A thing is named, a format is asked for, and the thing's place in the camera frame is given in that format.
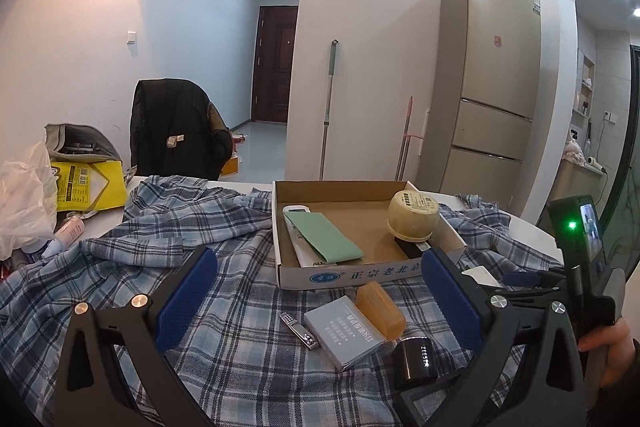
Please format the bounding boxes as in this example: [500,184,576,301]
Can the silver nail clipper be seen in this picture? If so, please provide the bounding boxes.
[280,313,321,350]

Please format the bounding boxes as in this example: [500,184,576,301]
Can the small black glossy box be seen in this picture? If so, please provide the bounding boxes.
[390,336,440,392]

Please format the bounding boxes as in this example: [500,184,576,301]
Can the black rectangular device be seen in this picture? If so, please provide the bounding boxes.
[394,236,431,260]

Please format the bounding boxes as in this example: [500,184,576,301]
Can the pink plastic bag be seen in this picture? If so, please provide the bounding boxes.
[562,129,588,168]

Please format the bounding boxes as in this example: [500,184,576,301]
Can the pink broom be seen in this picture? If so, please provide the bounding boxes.
[394,96,426,182]

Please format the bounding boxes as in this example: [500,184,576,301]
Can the dark glass door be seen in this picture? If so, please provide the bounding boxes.
[600,42,640,278]

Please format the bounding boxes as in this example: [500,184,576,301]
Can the wall niche shelf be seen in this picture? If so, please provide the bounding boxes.
[572,48,597,128]

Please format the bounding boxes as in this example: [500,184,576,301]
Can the dark wooden door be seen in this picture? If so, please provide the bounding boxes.
[251,5,299,124]

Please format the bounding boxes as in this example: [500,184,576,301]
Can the grey-blue rectangular box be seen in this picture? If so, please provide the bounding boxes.
[303,296,391,374]

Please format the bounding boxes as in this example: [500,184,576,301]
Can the black jacket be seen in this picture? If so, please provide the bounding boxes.
[129,78,235,182]

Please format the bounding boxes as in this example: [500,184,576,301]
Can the white remote control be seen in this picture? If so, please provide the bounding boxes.
[282,204,321,268]

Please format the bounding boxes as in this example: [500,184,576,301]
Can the pink white bottle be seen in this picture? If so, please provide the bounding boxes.
[52,217,86,245]

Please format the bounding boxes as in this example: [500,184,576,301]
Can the round cream tin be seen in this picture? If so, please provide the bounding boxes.
[387,190,441,243]

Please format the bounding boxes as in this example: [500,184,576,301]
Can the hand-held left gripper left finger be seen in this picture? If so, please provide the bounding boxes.
[52,246,218,427]

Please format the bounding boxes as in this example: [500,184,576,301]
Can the amber soap bar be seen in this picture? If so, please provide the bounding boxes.
[355,282,407,342]

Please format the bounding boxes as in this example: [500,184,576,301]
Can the yellow package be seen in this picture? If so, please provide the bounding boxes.
[50,159,128,212]

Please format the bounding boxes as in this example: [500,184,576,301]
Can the white plastic bag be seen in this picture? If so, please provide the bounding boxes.
[0,141,58,260]

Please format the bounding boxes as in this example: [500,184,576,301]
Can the beige vanity cabinet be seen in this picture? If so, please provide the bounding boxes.
[547,159,608,220]

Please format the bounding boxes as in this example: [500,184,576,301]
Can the blue plaid shirt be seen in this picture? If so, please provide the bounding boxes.
[0,174,566,427]

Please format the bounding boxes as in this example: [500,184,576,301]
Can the shallow cardboard box tray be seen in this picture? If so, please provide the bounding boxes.
[271,179,468,290]

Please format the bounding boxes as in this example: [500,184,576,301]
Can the white wall strip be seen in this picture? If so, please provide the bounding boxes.
[417,108,431,158]

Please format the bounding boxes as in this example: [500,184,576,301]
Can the person's right hand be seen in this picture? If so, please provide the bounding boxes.
[579,318,635,388]

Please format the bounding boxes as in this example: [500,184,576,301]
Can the beige refrigerator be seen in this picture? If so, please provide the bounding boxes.
[416,0,542,209]

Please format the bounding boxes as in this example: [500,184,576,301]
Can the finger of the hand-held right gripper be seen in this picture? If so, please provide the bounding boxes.
[501,268,568,295]

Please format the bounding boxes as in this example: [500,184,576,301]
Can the grey pouch bag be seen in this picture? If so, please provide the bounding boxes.
[44,123,123,165]

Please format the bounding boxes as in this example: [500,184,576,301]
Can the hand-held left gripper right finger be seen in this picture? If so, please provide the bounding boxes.
[396,248,586,427]

